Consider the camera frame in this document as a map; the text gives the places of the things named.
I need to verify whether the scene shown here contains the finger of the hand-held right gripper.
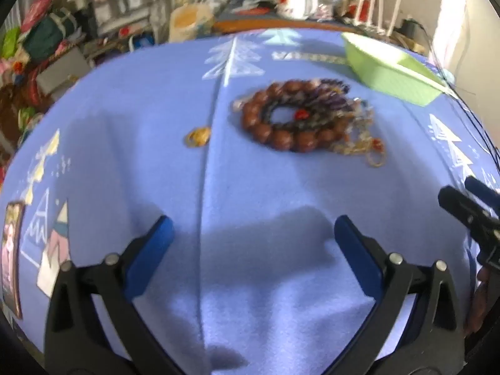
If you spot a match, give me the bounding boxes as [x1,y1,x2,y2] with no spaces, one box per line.
[465,176,500,208]
[437,185,500,245]

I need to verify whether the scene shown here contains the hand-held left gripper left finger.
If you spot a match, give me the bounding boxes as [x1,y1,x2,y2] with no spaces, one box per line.
[44,215,184,375]

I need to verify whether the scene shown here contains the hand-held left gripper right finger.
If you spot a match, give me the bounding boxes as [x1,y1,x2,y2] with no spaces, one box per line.
[334,215,467,375]

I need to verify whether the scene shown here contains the small gold pendant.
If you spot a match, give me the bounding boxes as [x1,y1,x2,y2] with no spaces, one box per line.
[185,127,212,148]

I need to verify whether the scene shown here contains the brown wooden bead bracelet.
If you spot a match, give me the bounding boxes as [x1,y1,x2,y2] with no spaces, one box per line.
[241,80,350,154]

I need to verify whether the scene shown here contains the green plastic tray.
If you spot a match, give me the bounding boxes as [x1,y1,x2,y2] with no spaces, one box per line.
[341,32,452,107]

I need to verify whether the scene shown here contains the dark small bead bracelet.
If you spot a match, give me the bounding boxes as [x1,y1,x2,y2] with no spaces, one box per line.
[262,99,340,130]

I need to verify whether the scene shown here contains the purple bead bracelet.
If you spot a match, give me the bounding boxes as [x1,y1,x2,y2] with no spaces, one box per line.
[308,79,358,115]

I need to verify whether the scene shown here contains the person's right hand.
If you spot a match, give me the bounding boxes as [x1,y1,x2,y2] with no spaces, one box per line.
[466,266,491,337]

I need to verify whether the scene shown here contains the blue printed blanket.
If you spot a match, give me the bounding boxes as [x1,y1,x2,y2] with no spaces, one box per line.
[0,27,500,375]

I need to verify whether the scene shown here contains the photo card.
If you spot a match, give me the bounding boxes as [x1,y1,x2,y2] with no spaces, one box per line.
[1,201,26,320]

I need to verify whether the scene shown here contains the grey cardboard box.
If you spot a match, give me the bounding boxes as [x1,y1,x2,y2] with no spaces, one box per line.
[36,51,92,95]

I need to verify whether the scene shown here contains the white stick rack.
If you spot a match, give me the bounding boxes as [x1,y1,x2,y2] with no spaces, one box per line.
[349,0,403,36]

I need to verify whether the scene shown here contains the dark green bag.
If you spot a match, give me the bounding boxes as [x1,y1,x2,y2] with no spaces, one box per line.
[23,12,81,63]

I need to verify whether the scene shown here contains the white mug red print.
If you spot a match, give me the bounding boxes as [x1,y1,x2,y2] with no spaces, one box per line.
[273,0,319,19]

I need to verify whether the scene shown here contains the thin black cable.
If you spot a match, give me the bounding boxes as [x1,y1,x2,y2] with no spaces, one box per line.
[426,19,500,173]

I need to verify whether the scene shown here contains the gold chain necklace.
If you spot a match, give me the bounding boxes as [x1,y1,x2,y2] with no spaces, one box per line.
[275,52,348,65]

